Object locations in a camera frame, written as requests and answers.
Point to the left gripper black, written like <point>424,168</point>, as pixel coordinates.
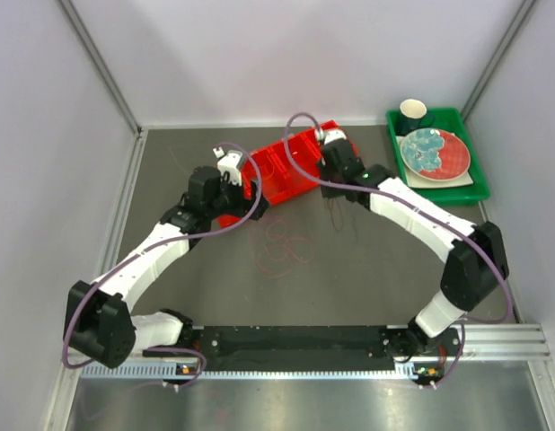
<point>244,205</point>

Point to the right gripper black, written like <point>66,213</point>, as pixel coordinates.
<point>330,193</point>

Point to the red four-compartment bin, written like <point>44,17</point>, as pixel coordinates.
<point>272,167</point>

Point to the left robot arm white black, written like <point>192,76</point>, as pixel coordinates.
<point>99,322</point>

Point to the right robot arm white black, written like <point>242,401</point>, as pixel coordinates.
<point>474,254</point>

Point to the dark green white cup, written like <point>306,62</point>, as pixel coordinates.
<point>412,115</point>

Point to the red blue patterned plate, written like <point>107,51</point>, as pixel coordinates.
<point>435,154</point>

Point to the green plastic tray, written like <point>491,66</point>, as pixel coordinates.
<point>450,120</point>

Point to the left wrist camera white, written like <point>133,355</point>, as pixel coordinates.
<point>230,164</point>

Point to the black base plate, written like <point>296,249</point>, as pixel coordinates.
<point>288,349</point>

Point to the aluminium frame rail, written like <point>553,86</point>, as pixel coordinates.
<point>481,342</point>

